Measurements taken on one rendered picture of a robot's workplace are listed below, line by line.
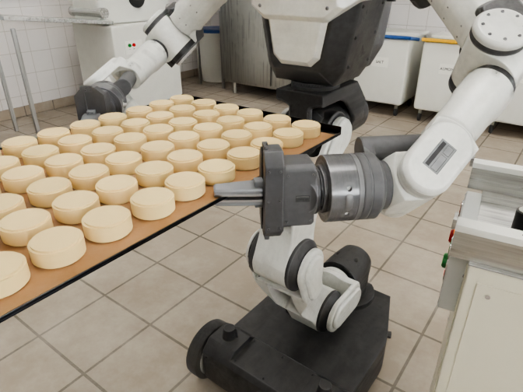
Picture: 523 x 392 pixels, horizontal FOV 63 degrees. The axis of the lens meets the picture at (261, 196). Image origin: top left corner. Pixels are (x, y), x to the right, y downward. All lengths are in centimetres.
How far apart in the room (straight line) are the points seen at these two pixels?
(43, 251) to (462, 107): 54
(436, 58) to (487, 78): 362
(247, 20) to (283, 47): 395
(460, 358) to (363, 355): 65
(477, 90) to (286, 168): 30
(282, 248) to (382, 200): 57
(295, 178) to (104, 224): 22
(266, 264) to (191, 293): 89
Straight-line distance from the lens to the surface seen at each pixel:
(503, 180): 102
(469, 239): 75
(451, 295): 87
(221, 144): 65
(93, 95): 89
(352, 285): 148
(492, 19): 73
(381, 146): 59
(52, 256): 44
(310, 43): 95
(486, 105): 67
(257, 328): 154
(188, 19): 120
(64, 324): 197
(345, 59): 96
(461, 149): 59
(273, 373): 139
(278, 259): 109
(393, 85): 447
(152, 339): 179
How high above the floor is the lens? 125
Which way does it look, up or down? 27 degrees down
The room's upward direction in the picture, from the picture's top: straight up
